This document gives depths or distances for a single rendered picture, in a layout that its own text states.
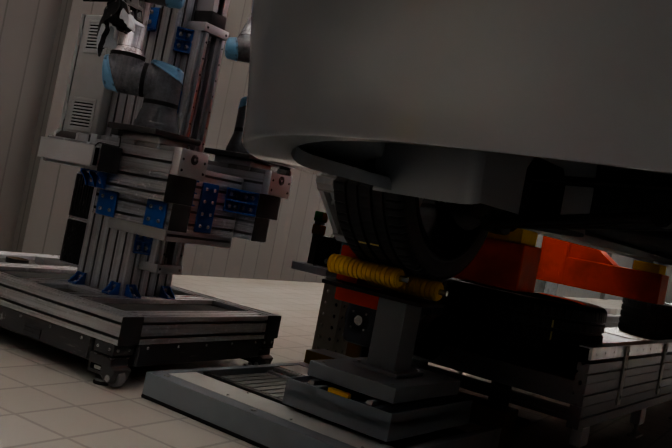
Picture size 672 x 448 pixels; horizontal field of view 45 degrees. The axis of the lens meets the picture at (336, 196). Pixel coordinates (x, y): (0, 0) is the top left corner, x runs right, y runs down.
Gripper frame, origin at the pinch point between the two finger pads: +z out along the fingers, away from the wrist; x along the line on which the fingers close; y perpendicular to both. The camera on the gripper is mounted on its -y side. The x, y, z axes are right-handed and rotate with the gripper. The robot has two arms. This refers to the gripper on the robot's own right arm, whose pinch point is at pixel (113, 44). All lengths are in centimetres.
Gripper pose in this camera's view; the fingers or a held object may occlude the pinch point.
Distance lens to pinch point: 227.7
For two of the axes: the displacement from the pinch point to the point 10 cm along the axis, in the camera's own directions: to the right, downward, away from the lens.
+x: -7.7, 3.4, 5.4
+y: 6.2, 2.6, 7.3
